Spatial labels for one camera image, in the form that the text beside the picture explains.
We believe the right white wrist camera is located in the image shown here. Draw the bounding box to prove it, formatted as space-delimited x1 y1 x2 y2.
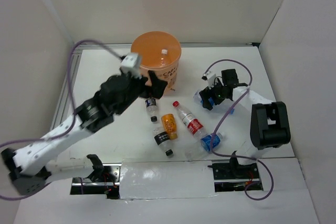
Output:
202 71 217 89

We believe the clear bottle dark blue label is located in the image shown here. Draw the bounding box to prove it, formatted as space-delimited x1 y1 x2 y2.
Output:
145 98 159 123

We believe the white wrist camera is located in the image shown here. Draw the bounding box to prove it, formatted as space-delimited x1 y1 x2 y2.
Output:
202 71 217 89
120 52 142 78

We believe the crushed bottle blue label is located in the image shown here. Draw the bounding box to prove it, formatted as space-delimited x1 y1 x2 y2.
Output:
193 90 230 114

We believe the clear bottle white cap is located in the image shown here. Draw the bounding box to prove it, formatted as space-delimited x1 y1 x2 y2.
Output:
157 49 169 67

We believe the clear bottle red label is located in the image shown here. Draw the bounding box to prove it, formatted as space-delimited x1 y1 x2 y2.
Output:
172 101 208 141

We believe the orange plastic bin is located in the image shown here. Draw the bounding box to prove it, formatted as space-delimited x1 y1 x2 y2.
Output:
131 31 182 94

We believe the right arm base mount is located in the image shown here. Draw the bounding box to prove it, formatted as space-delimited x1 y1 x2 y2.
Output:
207 157 263 193

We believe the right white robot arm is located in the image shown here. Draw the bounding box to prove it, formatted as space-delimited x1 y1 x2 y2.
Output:
198 69 291 178

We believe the orange juice bottle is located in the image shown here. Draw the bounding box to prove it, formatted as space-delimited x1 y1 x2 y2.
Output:
161 113 178 140

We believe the purple cable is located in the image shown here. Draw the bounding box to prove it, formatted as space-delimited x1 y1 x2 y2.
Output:
204 59 275 200
0 39 124 200

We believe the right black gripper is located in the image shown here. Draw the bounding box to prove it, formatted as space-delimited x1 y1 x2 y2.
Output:
199 78 226 110

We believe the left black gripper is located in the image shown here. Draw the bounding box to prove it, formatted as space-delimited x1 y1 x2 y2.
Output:
114 69 167 115

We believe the clear bottle black label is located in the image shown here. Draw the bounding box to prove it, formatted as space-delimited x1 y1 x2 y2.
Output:
153 127 174 157

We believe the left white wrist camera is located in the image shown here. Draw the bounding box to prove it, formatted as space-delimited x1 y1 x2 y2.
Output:
120 52 142 78

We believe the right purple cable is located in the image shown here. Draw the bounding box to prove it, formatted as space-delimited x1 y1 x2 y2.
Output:
204 59 275 200

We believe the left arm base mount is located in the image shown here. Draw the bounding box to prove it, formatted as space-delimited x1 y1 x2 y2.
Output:
70 154 121 200

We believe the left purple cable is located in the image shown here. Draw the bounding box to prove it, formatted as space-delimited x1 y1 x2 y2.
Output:
0 39 124 200

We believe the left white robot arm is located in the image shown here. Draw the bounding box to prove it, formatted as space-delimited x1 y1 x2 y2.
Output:
1 71 167 200

